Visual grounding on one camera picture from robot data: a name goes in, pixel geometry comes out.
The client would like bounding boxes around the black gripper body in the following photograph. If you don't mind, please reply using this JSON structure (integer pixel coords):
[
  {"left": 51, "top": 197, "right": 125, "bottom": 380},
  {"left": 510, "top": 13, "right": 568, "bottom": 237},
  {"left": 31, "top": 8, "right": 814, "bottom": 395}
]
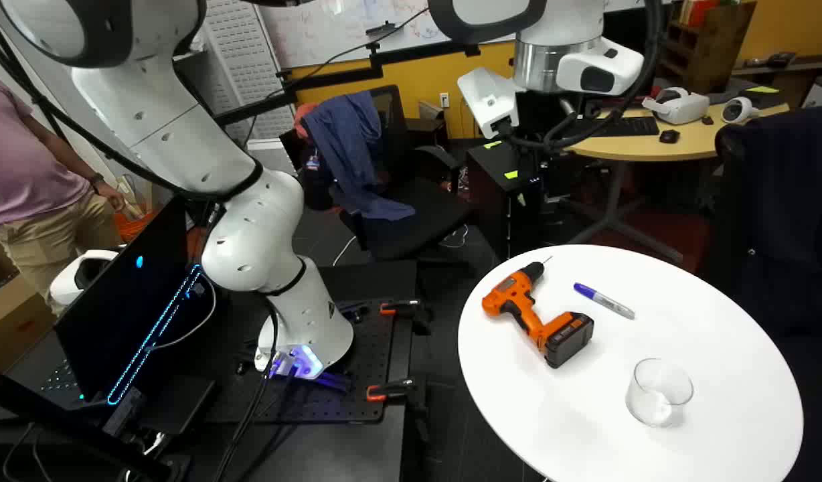
[{"left": 514, "top": 86, "right": 571, "bottom": 155}]

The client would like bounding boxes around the blue capped grey marker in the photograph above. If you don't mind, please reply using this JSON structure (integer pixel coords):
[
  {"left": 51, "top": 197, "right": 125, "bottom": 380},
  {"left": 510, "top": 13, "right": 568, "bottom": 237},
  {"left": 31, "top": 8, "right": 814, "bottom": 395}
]
[{"left": 571, "top": 278, "right": 638, "bottom": 324}]

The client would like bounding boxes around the black perforated robot base table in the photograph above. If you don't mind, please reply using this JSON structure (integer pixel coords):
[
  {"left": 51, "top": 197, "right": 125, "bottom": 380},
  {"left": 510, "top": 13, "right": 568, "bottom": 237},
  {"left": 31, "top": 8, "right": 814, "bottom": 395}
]
[{"left": 0, "top": 258, "right": 423, "bottom": 482}]

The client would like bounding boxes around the clear plastic cup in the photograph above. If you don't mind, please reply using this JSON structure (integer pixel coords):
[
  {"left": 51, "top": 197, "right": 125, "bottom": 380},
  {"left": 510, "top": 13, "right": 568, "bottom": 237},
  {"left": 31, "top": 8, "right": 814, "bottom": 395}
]
[{"left": 623, "top": 353, "right": 695, "bottom": 430}]

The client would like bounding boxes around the black keyboard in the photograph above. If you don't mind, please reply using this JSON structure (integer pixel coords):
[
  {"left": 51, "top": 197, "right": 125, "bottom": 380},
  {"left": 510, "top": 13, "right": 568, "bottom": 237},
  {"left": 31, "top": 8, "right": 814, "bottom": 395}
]
[{"left": 579, "top": 116, "right": 664, "bottom": 139}]

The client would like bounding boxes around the curved wooden desk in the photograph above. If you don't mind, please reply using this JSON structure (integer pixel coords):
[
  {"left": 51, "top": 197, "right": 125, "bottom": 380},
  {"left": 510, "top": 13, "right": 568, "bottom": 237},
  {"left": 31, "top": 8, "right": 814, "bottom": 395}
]
[{"left": 561, "top": 100, "right": 794, "bottom": 246}]

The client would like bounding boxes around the white VR headset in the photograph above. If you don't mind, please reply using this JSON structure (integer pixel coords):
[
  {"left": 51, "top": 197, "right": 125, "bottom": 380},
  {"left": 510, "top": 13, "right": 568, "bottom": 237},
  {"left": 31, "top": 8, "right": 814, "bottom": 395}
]
[{"left": 640, "top": 84, "right": 711, "bottom": 127}]

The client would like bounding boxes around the black office chair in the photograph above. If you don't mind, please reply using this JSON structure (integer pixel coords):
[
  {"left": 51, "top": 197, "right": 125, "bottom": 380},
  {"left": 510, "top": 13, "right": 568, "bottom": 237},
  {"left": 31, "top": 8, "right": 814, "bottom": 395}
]
[{"left": 279, "top": 84, "right": 474, "bottom": 265}]

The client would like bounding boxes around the brown wooden shelf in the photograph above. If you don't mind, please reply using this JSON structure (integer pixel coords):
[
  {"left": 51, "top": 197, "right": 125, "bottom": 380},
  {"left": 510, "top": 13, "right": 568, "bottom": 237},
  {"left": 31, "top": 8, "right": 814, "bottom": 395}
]
[{"left": 655, "top": 0, "right": 758, "bottom": 94}]

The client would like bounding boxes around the blue jacket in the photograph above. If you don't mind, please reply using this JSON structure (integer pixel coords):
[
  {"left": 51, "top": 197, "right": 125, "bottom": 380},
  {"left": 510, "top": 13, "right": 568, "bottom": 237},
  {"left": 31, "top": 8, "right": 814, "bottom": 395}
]
[{"left": 299, "top": 92, "right": 418, "bottom": 227}]

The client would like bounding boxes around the white handheld controller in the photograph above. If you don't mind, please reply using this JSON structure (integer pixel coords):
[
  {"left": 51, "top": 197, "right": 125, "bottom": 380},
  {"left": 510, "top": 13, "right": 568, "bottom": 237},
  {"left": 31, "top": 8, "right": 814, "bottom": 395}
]
[{"left": 721, "top": 94, "right": 764, "bottom": 127}]

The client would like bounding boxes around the whiteboard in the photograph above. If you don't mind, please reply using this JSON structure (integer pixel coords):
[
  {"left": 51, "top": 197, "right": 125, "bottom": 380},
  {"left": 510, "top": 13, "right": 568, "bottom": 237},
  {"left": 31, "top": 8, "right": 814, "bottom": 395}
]
[{"left": 272, "top": 0, "right": 484, "bottom": 72}]

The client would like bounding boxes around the black clamp with orange tips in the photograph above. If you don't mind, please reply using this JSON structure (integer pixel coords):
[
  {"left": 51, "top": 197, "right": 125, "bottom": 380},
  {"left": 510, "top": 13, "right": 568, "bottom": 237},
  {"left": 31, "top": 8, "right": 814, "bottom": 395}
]
[
  {"left": 374, "top": 297, "right": 436, "bottom": 327},
  {"left": 361, "top": 375, "right": 423, "bottom": 408}
]

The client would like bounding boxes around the dark fabric office chair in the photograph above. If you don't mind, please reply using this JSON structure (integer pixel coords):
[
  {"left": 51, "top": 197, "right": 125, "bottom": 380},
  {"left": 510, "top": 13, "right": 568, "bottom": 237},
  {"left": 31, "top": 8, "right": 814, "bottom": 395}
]
[{"left": 702, "top": 104, "right": 822, "bottom": 482}]

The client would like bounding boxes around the white perforated panel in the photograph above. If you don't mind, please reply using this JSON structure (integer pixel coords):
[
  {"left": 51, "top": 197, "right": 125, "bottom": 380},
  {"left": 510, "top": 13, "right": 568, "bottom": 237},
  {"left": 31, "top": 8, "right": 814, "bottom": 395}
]
[{"left": 196, "top": 0, "right": 298, "bottom": 174}]

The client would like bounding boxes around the black computer tower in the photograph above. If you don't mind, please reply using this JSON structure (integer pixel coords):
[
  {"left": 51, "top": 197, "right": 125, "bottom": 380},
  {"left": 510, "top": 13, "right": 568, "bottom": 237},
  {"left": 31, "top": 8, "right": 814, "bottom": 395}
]
[{"left": 51, "top": 197, "right": 223, "bottom": 415}]

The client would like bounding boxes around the white rounded device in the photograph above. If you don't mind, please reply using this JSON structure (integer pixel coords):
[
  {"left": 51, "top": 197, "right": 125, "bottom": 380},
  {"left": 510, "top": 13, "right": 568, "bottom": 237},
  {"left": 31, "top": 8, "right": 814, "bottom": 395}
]
[{"left": 46, "top": 246, "right": 121, "bottom": 317}]

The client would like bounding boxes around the person in pink shirt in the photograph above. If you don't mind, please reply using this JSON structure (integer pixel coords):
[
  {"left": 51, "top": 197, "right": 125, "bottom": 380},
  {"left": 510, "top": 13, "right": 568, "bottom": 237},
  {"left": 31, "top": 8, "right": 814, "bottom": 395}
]
[{"left": 0, "top": 67, "right": 132, "bottom": 301}]

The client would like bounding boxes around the brown cardboard box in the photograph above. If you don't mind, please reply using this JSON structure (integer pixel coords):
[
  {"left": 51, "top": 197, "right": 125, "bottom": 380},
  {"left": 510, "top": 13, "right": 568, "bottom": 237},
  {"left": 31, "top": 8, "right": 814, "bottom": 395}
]
[{"left": 0, "top": 227, "right": 59, "bottom": 371}]

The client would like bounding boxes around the orange and black cordless drill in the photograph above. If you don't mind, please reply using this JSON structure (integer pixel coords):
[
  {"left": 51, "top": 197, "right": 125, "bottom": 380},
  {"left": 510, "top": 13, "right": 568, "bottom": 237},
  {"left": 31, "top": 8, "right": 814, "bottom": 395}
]
[{"left": 478, "top": 260, "right": 596, "bottom": 372}]

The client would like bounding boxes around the black camera stand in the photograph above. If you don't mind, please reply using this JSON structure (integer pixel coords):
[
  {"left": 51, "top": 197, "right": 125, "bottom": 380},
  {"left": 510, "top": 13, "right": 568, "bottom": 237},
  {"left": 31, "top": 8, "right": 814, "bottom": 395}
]
[{"left": 0, "top": 360, "right": 177, "bottom": 482}]

